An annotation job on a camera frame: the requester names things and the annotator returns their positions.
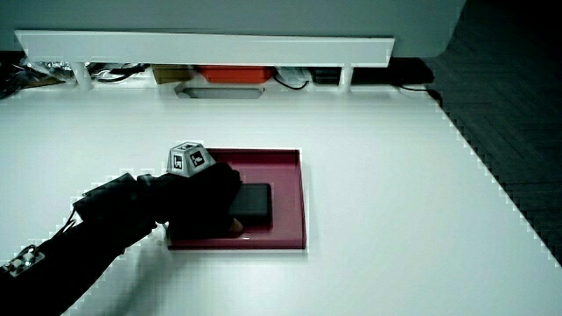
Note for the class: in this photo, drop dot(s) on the person's right hand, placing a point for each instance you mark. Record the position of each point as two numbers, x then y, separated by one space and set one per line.
193 202

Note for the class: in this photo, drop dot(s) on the black rectangular battery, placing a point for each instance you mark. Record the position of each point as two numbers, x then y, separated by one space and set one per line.
252 202

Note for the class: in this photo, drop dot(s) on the dark red rectangular plate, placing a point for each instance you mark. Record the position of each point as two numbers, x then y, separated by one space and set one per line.
287 206

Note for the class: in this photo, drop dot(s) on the grey forearm sensor module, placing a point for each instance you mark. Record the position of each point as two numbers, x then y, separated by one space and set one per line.
23 260

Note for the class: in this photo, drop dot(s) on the person's right forearm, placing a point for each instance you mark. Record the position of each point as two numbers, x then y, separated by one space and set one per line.
88 237

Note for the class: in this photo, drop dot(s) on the brown cardboard box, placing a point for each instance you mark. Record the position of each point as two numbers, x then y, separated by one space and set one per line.
170 73

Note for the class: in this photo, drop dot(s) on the orange box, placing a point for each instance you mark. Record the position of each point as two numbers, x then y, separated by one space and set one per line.
236 73

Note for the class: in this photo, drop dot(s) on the white raised shelf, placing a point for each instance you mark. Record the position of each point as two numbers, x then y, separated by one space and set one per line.
206 48

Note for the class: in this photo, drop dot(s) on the white plastic bag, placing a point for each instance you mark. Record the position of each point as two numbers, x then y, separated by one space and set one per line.
292 74

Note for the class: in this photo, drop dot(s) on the black box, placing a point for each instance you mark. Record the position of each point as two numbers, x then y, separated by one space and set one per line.
325 75

